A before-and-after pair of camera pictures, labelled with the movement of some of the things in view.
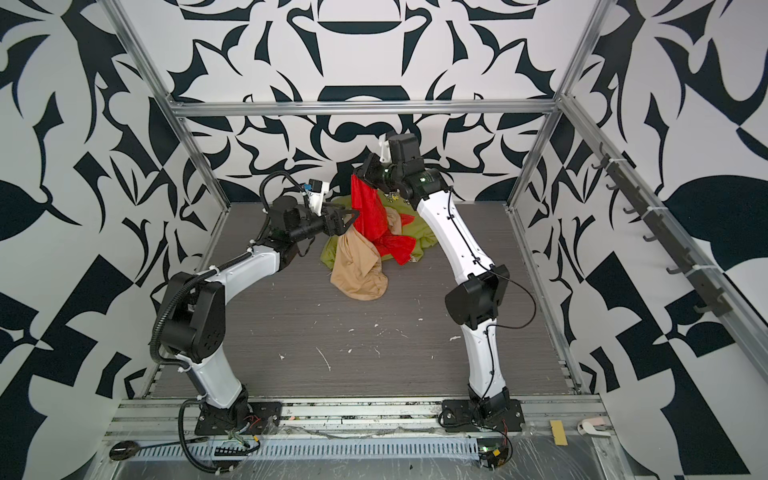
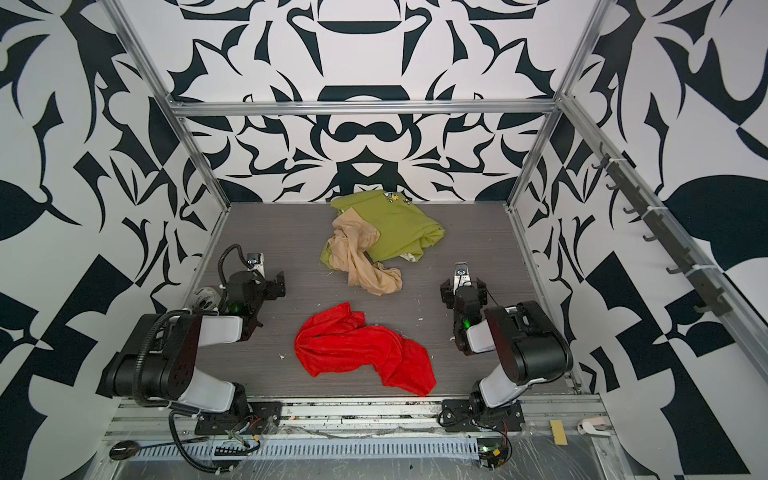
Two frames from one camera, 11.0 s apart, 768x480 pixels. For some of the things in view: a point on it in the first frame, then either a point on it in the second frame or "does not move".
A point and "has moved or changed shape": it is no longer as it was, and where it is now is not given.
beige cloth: (359, 271) has moved or changed shape
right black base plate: (459, 416) does not move
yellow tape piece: (559, 433) does not move
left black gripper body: (311, 227) to (267, 292)
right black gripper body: (387, 175) to (453, 303)
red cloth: (373, 222) to (336, 336)
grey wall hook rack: (711, 295) does not move
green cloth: (415, 229) does not move
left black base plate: (265, 418) does not move
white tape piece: (585, 427) does not move
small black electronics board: (492, 452) does not move
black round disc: (122, 450) does not move
